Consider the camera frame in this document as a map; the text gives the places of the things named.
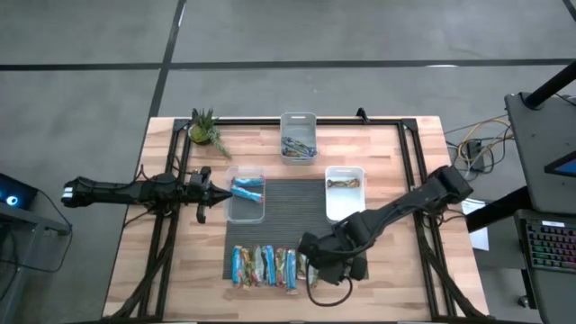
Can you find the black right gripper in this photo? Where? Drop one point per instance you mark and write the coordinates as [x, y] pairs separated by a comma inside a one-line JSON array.
[[333, 258]]

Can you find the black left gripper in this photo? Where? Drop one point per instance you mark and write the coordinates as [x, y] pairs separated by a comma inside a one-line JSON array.
[[200, 193]]

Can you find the red green wrapper granola bar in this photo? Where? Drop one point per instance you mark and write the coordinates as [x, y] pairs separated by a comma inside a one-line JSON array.
[[312, 278], [281, 266]]

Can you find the blue wrapper granola bar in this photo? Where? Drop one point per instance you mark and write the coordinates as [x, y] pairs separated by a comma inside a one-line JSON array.
[[269, 265], [237, 265], [291, 270], [246, 194]]

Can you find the green brown wrapper granola bar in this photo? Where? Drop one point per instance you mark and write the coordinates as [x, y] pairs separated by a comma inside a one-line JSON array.
[[343, 182]]

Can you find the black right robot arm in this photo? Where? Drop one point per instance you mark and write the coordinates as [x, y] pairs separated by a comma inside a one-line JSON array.
[[405, 202]]

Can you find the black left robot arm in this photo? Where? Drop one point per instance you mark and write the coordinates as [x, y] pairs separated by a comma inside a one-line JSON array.
[[112, 191]]

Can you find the clear plastic bin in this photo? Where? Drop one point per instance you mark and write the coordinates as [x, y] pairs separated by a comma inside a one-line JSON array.
[[245, 213]]

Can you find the white plastic bin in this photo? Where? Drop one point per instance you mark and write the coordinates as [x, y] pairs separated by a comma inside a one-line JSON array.
[[344, 202]]

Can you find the dark woven table mat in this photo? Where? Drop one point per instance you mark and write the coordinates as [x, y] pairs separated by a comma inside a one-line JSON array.
[[292, 216]]

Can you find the potted succulent plant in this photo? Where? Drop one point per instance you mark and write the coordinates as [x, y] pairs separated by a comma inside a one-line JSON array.
[[202, 130]]

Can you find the grey plastic bin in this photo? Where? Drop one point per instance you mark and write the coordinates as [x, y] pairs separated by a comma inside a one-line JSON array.
[[298, 123]]

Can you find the white paper sheet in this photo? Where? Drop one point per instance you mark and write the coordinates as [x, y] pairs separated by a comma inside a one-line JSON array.
[[477, 234]]

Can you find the black power adapter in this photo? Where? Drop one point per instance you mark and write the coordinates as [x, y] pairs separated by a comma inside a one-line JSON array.
[[474, 150]]

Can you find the grey metal stand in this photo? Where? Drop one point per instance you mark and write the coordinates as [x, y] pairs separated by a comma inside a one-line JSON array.
[[27, 220]]

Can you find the black caster wheel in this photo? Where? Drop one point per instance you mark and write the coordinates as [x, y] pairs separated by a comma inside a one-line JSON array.
[[523, 301]]

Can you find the black computer blue light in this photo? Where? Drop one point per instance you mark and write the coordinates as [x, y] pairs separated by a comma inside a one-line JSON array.
[[13, 193]]

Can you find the backlit keyboard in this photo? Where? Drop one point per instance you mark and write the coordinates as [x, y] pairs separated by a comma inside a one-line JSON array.
[[551, 245]]

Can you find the grey workstation cart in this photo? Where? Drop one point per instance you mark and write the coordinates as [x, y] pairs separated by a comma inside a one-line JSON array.
[[540, 135]]

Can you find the tablet screen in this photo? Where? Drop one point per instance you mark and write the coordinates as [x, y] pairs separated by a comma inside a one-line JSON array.
[[564, 166]]

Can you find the black pole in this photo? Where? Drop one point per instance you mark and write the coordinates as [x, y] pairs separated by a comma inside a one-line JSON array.
[[549, 85]]

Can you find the black frame bracket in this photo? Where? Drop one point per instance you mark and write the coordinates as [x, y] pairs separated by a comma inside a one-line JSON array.
[[362, 114]]

